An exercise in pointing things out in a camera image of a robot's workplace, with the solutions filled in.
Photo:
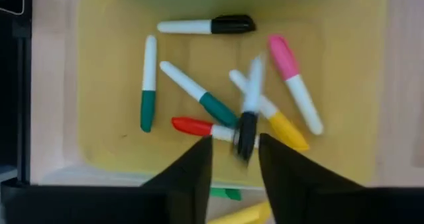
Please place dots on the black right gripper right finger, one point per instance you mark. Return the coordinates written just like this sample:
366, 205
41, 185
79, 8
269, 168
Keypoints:
291, 184

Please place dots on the white marker with pink cap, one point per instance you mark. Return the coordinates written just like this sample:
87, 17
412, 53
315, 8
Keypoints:
283, 56

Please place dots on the clear plastic bin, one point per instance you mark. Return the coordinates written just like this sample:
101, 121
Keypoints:
99, 179

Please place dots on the white marker with green cap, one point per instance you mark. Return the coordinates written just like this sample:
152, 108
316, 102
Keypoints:
215, 108
148, 111

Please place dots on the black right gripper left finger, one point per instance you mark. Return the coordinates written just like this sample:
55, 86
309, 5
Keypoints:
192, 184

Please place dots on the yellow pen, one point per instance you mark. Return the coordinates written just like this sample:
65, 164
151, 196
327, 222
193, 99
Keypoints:
245, 215

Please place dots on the white marker with black cap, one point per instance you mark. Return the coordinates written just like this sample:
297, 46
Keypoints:
246, 134
232, 24

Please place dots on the yellow plastic bin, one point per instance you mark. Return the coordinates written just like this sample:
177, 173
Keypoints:
109, 85

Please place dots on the all-green pen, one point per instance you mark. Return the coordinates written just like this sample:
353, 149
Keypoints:
228, 194

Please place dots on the white marker with yellow cap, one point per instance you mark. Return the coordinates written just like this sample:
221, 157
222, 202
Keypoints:
286, 131

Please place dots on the black aluminium table frame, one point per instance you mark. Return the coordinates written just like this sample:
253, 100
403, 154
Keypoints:
16, 85

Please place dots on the white marker with red cap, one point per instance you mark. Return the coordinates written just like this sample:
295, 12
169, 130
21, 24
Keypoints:
190, 125

